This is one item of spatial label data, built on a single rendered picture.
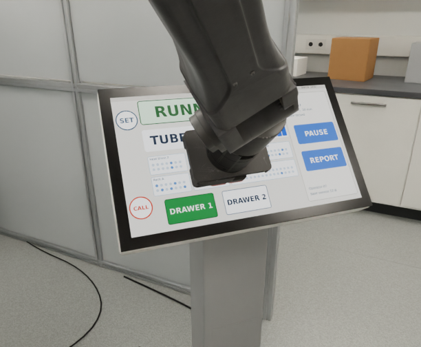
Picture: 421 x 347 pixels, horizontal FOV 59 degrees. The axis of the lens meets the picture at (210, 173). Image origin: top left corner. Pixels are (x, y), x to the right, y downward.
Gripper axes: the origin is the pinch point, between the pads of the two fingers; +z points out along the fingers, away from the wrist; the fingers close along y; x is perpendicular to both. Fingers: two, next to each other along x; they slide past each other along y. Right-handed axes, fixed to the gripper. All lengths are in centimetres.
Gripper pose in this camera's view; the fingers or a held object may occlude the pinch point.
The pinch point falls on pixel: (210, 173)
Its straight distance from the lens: 53.9
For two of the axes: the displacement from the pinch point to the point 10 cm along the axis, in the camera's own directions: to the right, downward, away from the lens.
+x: 2.2, 9.4, -2.6
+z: -2.4, 3.1, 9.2
